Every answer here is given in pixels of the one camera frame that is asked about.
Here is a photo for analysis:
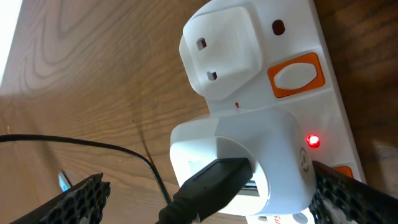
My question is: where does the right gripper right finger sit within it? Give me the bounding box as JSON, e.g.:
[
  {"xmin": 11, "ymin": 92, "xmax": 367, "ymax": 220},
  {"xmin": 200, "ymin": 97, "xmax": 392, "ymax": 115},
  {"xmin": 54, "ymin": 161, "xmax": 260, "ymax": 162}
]
[{"xmin": 309, "ymin": 161, "xmax": 397, "ymax": 223}]

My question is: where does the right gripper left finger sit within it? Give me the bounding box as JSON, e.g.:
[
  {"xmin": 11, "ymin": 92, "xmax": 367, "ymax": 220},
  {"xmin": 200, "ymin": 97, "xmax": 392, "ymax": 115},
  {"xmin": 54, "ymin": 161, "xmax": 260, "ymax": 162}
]
[{"xmin": 12, "ymin": 173, "xmax": 111, "ymax": 224}]

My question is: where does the smartphone with teal screen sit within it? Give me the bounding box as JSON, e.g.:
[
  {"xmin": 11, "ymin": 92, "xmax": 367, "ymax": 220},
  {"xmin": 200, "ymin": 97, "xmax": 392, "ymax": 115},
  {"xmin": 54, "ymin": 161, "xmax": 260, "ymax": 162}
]
[{"xmin": 58, "ymin": 170, "xmax": 73, "ymax": 192}]

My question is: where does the black charging cable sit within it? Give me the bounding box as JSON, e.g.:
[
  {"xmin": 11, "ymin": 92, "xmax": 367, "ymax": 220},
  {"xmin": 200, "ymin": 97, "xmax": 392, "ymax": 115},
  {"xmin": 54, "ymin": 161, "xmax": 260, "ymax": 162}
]
[{"xmin": 0, "ymin": 134, "xmax": 254, "ymax": 224}]

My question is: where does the white charger plug adapter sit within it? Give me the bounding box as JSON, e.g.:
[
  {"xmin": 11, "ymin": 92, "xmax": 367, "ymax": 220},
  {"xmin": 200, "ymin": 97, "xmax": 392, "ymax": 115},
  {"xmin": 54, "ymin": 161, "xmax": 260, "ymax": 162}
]
[{"xmin": 170, "ymin": 107, "xmax": 316, "ymax": 220}]

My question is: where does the white power strip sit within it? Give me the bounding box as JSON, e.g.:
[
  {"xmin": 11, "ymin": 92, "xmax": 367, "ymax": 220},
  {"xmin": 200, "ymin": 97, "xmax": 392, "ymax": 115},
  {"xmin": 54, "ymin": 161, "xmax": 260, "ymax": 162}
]
[{"xmin": 188, "ymin": 0, "xmax": 364, "ymax": 223}]

